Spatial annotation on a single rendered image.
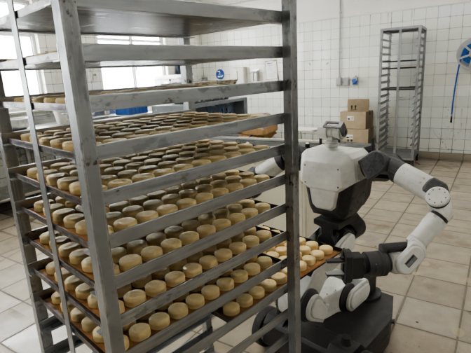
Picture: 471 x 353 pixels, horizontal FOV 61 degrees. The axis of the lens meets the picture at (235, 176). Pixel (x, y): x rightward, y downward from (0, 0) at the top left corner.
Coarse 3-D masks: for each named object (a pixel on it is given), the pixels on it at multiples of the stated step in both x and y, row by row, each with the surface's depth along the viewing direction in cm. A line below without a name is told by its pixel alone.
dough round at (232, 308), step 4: (228, 304) 117; (232, 304) 117; (236, 304) 117; (224, 308) 115; (228, 308) 115; (232, 308) 115; (236, 308) 115; (224, 312) 115; (228, 312) 115; (232, 312) 114; (236, 312) 115
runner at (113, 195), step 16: (224, 160) 99; (240, 160) 103; (256, 160) 107; (160, 176) 85; (176, 176) 88; (192, 176) 92; (112, 192) 78; (128, 192) 80; (144, 192) 83; (80, 208) 75
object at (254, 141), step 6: (210, 138) 309; (216, 138) 307; (222, 138) 303; (228, 138) 300; (234, 138) 298; (240, 138) 295; (246, 138) 292; (252, 138) 289; (258, 138) 287; (264, 138) 286; (270, 138) 284; (252, 144) 291; (258, 144) 288; (264, 144) 286; (270, 144) 283; (276, 144) 281; (300, 144) 271; (312, 144) 266; (318, 144) 264
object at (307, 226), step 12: (240, 168) 265; (300, 180) 244; (264, 192) 260; (276, 192) 255; (300, 192) 246; (276, 204) 257; (300, 204) 248; (300, 216) 250; (312, 216) 259; (276, 228) 262; (300, 228) 252; (312, 228) 261
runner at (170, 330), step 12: (276, 264) 121; (264, 276) 117; (240, 288) 110; (216, 300) 104; (228, 300) 107; (192, 312) 98; (204, 312) 101; (180, 324) 96; (156, 336) 91; (168, 336) 93; (132, 348) 86; (144, 348) 89
